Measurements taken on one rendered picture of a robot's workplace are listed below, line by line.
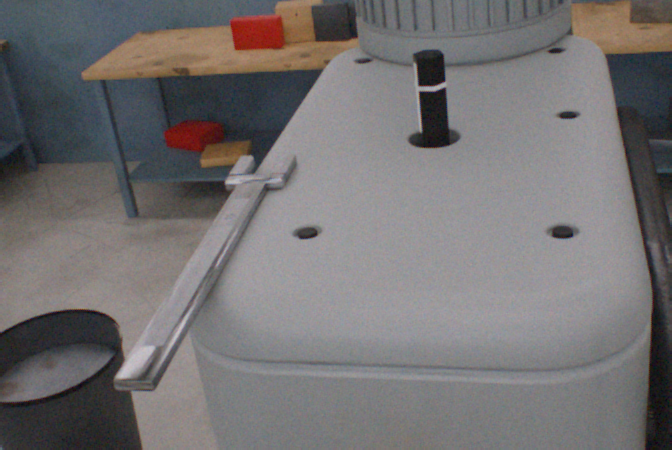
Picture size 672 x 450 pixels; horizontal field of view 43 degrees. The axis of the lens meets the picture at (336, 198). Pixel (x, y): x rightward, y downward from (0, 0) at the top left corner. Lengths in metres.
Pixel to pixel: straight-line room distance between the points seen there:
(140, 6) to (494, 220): 4.98
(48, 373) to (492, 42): 2.42
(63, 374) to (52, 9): 3.18
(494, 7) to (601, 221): 0.30
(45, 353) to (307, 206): 2.60
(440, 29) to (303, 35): 3.86
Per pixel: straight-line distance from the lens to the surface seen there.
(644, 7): 4.42
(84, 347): 3.06
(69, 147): 6.02
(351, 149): 0.61
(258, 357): 0.46
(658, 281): 0.60
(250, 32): 4.58
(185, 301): 0.45
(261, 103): 5.34
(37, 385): 2.96
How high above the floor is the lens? 2.13
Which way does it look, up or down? 26 degrees down
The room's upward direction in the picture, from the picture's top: 8 degrees counter-clockwise
